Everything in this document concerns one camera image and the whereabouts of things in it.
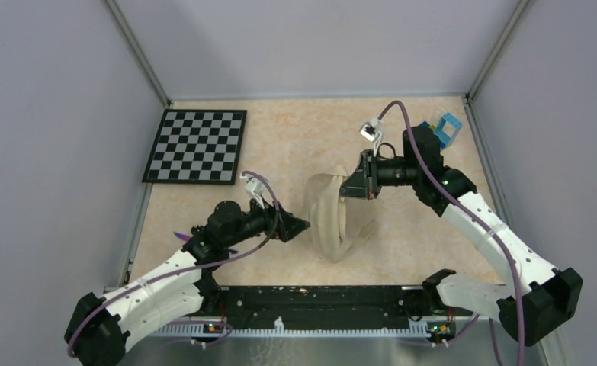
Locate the iridescent rainbow knife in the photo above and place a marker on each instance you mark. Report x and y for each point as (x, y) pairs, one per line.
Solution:
(186, 238)

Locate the white slotted cable duct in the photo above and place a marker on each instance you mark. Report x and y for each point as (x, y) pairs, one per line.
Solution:
(416, 330)

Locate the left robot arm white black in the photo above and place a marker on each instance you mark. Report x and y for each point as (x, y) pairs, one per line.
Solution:
(104, 328)

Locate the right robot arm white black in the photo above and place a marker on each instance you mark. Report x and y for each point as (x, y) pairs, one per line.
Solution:
(535, 298)

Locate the black white checkerboard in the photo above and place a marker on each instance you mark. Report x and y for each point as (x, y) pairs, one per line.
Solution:
(196, 146)

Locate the colourful toy brick structure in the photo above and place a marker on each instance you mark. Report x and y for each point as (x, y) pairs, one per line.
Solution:
(445, 126)

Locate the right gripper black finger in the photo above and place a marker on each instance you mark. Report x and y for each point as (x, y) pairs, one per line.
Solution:
(361, 172)
(358, 187)

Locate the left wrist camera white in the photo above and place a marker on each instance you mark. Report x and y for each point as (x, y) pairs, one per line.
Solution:
(255, 187)

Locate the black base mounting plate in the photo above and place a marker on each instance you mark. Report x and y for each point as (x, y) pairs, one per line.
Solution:
(320, 308)

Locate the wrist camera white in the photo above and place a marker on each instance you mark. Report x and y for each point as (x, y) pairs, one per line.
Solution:
(255, 187)
(373, 131)

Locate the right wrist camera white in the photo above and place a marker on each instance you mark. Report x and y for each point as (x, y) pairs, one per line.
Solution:
(373, 131)

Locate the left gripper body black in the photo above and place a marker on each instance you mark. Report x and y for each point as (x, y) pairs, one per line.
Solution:
(259, 221)

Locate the beige cloth napkin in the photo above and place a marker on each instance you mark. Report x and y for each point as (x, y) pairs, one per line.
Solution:
(338, 225)

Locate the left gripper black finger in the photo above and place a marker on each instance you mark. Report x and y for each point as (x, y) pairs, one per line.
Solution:
(286, 235)
(291, 223)

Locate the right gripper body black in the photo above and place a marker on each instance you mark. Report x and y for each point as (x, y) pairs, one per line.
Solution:
(390, 172)

